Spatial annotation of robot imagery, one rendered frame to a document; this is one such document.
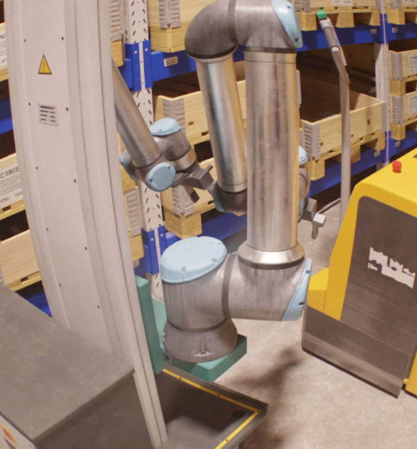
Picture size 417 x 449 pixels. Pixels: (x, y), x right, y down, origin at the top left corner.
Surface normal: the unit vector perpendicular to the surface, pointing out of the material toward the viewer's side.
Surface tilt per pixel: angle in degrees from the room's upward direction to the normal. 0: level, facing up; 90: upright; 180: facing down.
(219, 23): 86
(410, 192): 0
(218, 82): 110
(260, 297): 78
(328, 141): 90
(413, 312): 90
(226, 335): 70
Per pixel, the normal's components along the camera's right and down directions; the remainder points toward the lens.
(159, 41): -0.77, 0.33
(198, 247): -0.14, -0.89
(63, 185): -0.61, 0.39
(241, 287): -0.23, -0.12
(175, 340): -0.63, 0.06
